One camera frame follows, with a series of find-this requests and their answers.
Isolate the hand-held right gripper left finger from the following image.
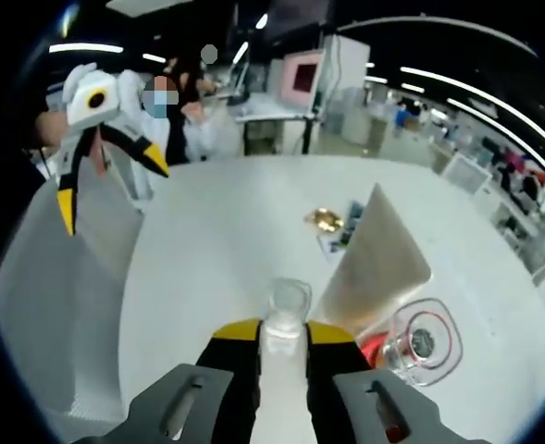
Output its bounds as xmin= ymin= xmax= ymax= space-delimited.
xmin=123 ymin=317 xmax=262 ymax=444

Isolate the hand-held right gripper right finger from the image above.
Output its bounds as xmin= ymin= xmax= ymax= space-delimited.
xmin=304 ymin=320 xmax=442 ymax=444

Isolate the red-capped clear tube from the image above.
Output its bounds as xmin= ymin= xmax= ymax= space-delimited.
xmin=359 ymin=297 xmax=464 ymax=389

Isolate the large white skincare tube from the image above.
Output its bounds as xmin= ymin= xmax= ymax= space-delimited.
xmin=320 ymin=182 xmax=434 ymax=334

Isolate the small blue white skincare sachet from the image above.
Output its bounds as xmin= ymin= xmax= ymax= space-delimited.
xmin=317 ymin=233 xmax=347 ymax=260

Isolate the green black skincare sachet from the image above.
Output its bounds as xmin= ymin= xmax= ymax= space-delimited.
xmin=339 ymin=199 xmax=370 ymax=246

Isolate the gold brown skincare sachet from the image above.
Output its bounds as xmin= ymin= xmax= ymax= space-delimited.
xmin=303 ymin=207 xmax=346 ymax=235

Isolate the person's left hand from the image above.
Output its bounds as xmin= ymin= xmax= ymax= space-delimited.
xmin=33 ymin=110 xmax=72 ymax=152

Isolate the grey mesh chair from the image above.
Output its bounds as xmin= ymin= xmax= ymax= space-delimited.
xmin=0 ymin=184 xmax=143 ymax=417

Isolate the white mesh office chair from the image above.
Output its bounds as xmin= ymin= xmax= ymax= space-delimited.
xmin=440 ymin=152 xmax=494 ymax=195

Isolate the long ceiling light strip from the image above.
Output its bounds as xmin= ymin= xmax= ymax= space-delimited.
xmin=399 ymin=66 xmax=545 ymax=179

